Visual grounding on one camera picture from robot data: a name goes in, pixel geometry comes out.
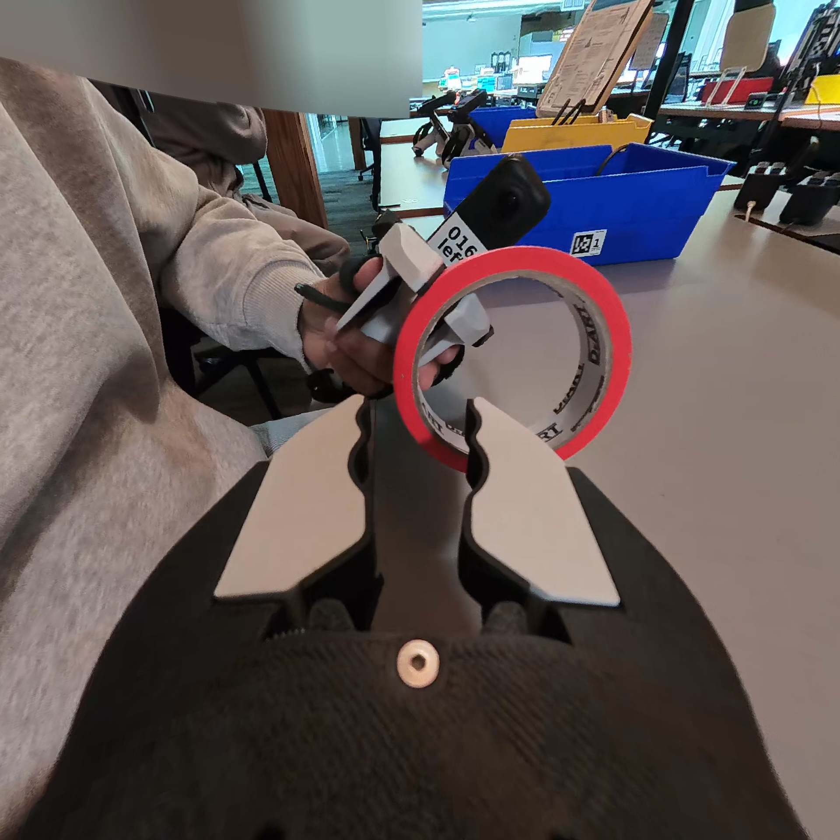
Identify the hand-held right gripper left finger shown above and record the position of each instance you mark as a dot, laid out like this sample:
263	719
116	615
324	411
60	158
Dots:
295	512

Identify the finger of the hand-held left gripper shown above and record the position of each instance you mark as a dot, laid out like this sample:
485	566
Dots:
469	318
413	259

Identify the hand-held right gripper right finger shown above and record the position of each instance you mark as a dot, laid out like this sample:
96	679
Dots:
538	518

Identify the red tape roll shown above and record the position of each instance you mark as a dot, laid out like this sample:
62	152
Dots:
525	256

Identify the person's left forearm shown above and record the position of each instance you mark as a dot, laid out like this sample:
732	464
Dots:
249	282

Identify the spare hand-held gripper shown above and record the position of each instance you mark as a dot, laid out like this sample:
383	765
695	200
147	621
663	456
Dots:
469	131
430	128

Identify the person's left hand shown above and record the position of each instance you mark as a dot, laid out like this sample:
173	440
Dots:
354	361

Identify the small blue plastic bin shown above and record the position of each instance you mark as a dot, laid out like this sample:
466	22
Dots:
499	121

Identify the yellow plastic bin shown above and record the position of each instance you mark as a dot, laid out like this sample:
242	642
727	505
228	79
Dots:
577	134

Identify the large blue plastic bin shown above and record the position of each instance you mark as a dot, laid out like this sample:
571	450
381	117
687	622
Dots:
643	203

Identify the black office chair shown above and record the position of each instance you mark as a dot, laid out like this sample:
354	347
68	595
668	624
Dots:
216	367

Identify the wooden clipboard with paper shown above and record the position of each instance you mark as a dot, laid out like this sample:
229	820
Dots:
597	52

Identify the black metal column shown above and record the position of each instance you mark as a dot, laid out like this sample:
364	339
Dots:
669	65

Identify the grey sweatshirt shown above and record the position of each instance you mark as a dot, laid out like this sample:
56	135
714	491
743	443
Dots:
79	394

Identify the red tray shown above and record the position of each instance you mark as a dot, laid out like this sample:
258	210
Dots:
735	90

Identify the black charging dock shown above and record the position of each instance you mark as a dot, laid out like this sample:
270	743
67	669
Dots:
810	200
758	187

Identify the beige chair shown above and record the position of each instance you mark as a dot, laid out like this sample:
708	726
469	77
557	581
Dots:
745	39

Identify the yellow box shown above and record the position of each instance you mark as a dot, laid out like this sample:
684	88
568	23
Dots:
823	90

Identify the black metal rack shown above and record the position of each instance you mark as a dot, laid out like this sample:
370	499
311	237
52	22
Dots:
810	39

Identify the wooden post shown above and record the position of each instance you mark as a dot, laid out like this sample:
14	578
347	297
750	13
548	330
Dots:
295	164

